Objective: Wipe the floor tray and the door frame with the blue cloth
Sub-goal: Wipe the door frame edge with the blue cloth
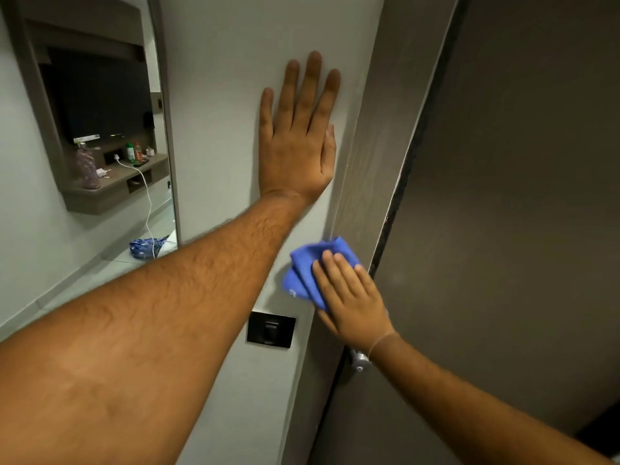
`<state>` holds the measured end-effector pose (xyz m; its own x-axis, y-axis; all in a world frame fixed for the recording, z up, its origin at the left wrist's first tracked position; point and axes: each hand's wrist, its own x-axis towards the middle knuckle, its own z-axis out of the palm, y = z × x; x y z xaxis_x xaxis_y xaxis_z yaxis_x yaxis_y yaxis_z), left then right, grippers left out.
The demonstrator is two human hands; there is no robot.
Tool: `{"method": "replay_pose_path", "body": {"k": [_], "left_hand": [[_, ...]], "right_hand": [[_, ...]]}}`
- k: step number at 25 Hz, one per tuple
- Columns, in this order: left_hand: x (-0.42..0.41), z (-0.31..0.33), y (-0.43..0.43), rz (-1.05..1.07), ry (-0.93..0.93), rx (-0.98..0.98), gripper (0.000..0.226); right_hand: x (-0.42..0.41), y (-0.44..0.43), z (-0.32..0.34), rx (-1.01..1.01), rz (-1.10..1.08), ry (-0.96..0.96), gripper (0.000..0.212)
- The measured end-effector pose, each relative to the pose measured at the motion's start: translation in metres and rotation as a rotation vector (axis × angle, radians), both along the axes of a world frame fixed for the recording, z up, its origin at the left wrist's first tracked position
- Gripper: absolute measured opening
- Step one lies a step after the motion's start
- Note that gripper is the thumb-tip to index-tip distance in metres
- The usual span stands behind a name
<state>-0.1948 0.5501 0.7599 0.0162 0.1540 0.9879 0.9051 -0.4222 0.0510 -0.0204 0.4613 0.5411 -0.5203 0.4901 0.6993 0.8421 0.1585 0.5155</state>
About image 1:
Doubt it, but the person's right forearm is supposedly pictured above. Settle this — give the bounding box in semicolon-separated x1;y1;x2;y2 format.
368;333;613;465

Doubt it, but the thin wrist string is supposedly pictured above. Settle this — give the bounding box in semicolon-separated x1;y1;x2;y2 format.
367;331;401;360

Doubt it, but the blue patterned bag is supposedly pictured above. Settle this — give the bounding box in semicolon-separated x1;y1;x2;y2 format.
128;235;171;261

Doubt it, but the person's left forearm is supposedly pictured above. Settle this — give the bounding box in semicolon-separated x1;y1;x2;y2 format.
0;191;311;465

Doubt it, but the white charging cable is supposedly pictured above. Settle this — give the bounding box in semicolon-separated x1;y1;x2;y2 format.
113;154;159;260

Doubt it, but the brown wooden wall unit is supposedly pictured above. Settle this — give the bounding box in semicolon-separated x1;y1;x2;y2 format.
2;0;171;216

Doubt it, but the person's left hand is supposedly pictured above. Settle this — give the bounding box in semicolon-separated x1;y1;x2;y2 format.
258;51;341;205

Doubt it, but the person's right hand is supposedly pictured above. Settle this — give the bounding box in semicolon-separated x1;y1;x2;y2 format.
312;250;396;354

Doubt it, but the dark brown door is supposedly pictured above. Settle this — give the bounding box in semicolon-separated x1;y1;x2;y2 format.
309;0;620;465

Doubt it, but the blue cleaning cloth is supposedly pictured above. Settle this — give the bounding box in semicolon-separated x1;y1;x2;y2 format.
282;236;362;314

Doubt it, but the purple water bottle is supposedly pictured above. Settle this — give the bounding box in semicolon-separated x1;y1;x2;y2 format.
75;142;102;191

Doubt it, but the brown wooden door frame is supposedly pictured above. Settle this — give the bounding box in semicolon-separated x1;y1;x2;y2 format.
280;0;461;465

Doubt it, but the black wall television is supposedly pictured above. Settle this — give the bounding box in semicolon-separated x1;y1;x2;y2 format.
41;47;155;144

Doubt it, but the black wall switch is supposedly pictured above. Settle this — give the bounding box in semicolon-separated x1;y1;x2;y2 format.
245;310;296;349

